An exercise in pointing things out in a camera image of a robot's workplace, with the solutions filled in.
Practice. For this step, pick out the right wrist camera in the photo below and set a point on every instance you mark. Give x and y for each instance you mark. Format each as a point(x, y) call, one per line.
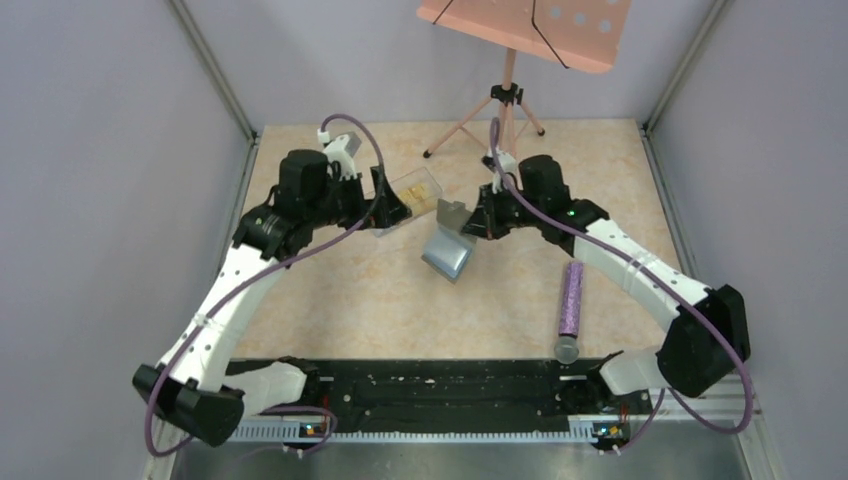
point(505, 162)

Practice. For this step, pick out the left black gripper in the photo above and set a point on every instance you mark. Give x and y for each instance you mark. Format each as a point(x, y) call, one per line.
point(391, 209)

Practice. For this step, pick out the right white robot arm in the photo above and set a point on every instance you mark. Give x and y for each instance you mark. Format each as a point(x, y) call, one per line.
point(706, 328)

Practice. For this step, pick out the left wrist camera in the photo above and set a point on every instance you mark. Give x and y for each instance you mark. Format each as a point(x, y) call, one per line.
point(341, 148)

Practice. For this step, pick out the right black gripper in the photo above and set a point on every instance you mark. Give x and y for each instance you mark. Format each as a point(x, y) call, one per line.
point(485, 221)

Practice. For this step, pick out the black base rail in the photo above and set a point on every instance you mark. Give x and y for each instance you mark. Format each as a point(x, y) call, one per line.
point(464, 396)

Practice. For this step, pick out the clear plastic card box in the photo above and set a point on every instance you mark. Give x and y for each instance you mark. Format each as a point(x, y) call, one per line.
point(419, 191)

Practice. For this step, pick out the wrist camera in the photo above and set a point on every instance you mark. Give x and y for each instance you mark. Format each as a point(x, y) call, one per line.
point(341, 148)
point(505, 162)

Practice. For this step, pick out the purple glitter microphone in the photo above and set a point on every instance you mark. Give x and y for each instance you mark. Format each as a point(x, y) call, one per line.
point(566, 349)

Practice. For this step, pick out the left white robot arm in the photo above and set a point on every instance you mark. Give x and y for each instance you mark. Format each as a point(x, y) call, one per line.
point(188, 391)

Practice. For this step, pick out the pink music stand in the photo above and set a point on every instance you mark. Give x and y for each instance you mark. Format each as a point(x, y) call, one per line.
point(542, 59)

